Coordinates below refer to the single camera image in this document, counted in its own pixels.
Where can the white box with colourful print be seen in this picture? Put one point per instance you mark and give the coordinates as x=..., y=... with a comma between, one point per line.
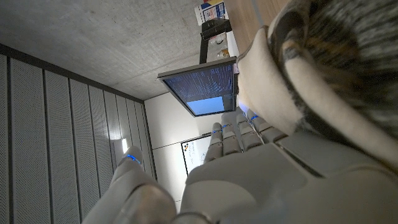
x=213, y=11

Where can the black computer monitor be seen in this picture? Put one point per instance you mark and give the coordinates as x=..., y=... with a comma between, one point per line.
x=205, y=88

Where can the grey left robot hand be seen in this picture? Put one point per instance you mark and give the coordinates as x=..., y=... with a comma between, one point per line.
x=255, y=186

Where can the grey and cream cloth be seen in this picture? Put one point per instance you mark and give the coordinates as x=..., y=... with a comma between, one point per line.
x=348, y=49

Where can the white paper bag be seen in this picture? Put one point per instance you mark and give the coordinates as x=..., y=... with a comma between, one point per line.
x=232, y=43

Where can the whiteboard with black frame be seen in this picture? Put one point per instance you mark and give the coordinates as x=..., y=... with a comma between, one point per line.
x=196, y=152

